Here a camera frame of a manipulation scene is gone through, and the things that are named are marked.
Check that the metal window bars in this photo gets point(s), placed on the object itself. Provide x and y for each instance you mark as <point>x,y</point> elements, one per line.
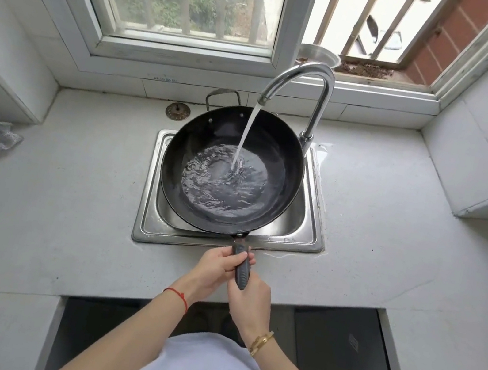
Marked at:
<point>368,12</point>

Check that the round brass drain cover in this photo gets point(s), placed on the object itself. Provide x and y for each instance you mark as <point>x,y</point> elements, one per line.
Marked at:
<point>177,111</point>

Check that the white window frame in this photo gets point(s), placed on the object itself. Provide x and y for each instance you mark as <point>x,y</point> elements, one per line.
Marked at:
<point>295,18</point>

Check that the stainless steel bowl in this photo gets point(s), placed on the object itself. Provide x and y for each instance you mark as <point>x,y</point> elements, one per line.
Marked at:
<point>319,55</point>

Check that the dark under-counter cabinet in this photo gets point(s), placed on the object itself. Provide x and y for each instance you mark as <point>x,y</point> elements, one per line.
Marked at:
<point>338,347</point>

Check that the person's left hand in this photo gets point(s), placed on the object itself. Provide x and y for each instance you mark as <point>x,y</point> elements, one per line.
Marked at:
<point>208,272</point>

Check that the person's left forearm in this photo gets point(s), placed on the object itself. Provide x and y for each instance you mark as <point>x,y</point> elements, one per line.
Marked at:
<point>125,339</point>

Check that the stainless steel sink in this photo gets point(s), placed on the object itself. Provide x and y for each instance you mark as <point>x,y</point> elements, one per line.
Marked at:
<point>302,243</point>

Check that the person's right fingers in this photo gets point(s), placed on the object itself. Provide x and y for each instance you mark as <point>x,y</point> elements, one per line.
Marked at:
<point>240,295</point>

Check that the person's left thumb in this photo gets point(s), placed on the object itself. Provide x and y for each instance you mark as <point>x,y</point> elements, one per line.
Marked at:
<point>239,253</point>

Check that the running water stream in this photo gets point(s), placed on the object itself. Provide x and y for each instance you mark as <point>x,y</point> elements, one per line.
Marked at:
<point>247,132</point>

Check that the chrome gooseneck faucet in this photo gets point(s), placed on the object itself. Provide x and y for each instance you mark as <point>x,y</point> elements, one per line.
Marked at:
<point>319,111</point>

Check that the person's right hand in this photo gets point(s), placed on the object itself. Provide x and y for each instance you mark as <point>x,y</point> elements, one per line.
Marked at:
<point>253,307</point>

